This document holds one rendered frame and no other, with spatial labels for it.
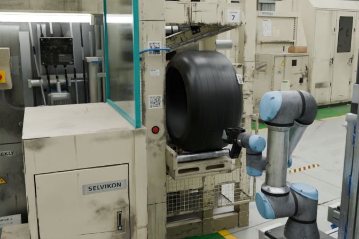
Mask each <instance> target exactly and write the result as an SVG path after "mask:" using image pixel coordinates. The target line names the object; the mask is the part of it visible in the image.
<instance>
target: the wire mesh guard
mask: <svg viewBox="0 0 359 239"><path fill-rule="evenodd" d="M254 116H256V120H255V134H257V135H258V127H259V114H247V115H243V117H244V118H245V117H248V121H249V117H254ZM251 123H254V122H251ZM241 124H243V123H241ZM252 127H253V126H252ZM241 128H245V127H241ZM244 151H245V150H244ZM241 155H244V154H241ZM237 159H240V158H237ZM243 159H244V158H243ZM238 163H240V162H238ZM242 166H243V169H242V170H243V177H244V165H242ZM234 167H236V170H234V171H236V178H237V164H236V166H234ZM239 167H240V166H239ZM238 174H239V186H240V173H238ZM231 175H232V178H231V179H232V186H233V172H232V174H231ZM167 177H168V184H167V185H168V192H167V193H168V200H167V201H169V175H168V176H167ZM221 177H223V176H221ZM218 178H219V177H218ZM172 180H173V179H172ZM192 181H194V180H192ZM217 181H219V180H217ZM221 181H222V180H221ZM185 182H187V181H185V180H184V197H183V198H184V209H182V210H184V211H181V212H177V203H179V202H177V199H178V198H177V191H179V190H177V183H180V182H177V181H176V183H174V184H176V206H175V207H176V212H175V213H173V212H172V213H169V214H167V217H172V216H177V215H181V214H187V213H192V212H198V211H205V210H210V209H216V208H222V207H225V206H231V205H237V204H243V203H248V202H254V201H255V194H256V177H253V182H252V183H253V193H252V194H253V196H254V199H253V200H250V199H248V200H243V199H244V198H243V197H242V201H237V202H236V200H234V201H235V202H231V203H229V201H227V202H228V203H226V201H225V204H222V203H223V202H222V199H223V198H222V195H221V204H220V205H218V203H216V204H217V205H213V206H211V187H210V189H208V190H210V193H209V194H210V204H209V205H210V206H208V205H207V207H204V206H205V205H204V193H203V194H202V195H203V208H200V203H202V202H200V199H201V198H200V194H199V206H198V207H199V208H198V209H192V210H189V209H190V208H189V197H191V196H189V179H188V185H186V186H188V204H187V205H188V210H186V211H185V194H187V193H185ZM235 182H237V181H235ZM228 183H230V182H228ZM172 184H173V183H172ZM221 184H223V183H221ZM191 185H195V184H191ZM218 185H220V184H218ZM235 186H237V185H235ZM228 187H230V186H228ZM172 188H174V187H172ZM221 188H223V187H221ZM225 188H226V187H225ZM191 189H193V188H191ZM215 189H216V188H215V182H214V196H212V197H214V200H213V201H214V203H215V193H217V192H215ZM218 189H219V187H218ZM235 190H236V189H235ZM206 191H207V190H206ZM225 191H227V190H225ZM228 191H230V190H228ZM172 192H175V191H172ZM196 192H197V191H195V193H196ZM192 193H193V192H192ZM218 193H219V191H218ZM235 193H236V192H235ZM238 193H239V192H238ZM206 194H207V193H206ZM228 194H229V193H228ZM231 194H233V193H231ZM225 195H227V194H225ZM249 195H250V193H249ZM172 196H174V195H172ZM196 196H197V195H196ZM218 196H220V195H218ZM192 197H193V196H192ZM206 198H208V197H206ZM232 198H233V197H232ZM249 198H250V197H249ZM225 199H226V198H225ZM173 200H175V199H173ZM196 200H198V199H195V201H196ZM238 200H241V199H238ZM190 201H192V200H190ZM206 202H208V201H206ZM171 204H173V203H171ZM194 204H196V203H194ZM172 208H174V207H172ZM191 208H193V207H191ZM194 208H196V207H194Z"/></svg>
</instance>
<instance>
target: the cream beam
mask: <svg viewBox="0 0 359 239"><path fill-rule="evenodd" d="M227 10H240V11H239V22H227ZM241 23H242V3H217V2H184V1H165V26H203V27H232V26H241Z"/></svg>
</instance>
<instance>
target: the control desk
mask: <svg viewBox="0 0 359 239"><path fill-rule="evenodd" d="M22 150H23V158H24V171H25V184H26V197H27V211H28V224H29V237H30V239H148V226H147V225H148V205H147V141H146V127H145V126H143V125H142V124H141V127H140V128H136V127H134V126H133V125H132V124H131V123H130V122H129V121H128V120H127V119H125V118H124V117H123V116H122V115H121V114H120V113H119V112H118V111H117V110H116V109H115V108H113V107H112V106H111V105H110V104H109V103H108V102H106V103H103V102H100V103H83V104H74V105H57V106H41V107H26V108H25V114H24V124H23V131H22Z"/></svg>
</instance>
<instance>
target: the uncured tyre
mask: <svg viewBox="0 0 359 239"><path fill-rule="evenodd" d="M236 74H238V73H237V71H236V69H235V67H234V65H233V64H232V63H231V62H230V60H229V59H228V58H227V57H226V56H225V55H224V54H222V53H221V52H217V51H213V50H203V51H182V52H179V53H177V54H175V55H174V56H173V58H172V59H171V60H170V61H169V62H168V64H167V66H166V128H167V131H168V134H169V136H170V138H171V140H172V142H173V143H174V144H175V145H176V146H177V147H179V148H180V149H181V150H182V151H184V152H189V153H191V152H200V151H206V150H214V149H221V148H224V147H226V146H227V145H229V144H228V143H225V142H223V141H222V137H223V130H225V128H233V129H235V128H237V127H240V125H241V120H242V117H243V91H242V87H241V84H239V83H238V79H237V75H236ZM216 130H218V131H216ZM207 131H211V132H207Z"/></svg>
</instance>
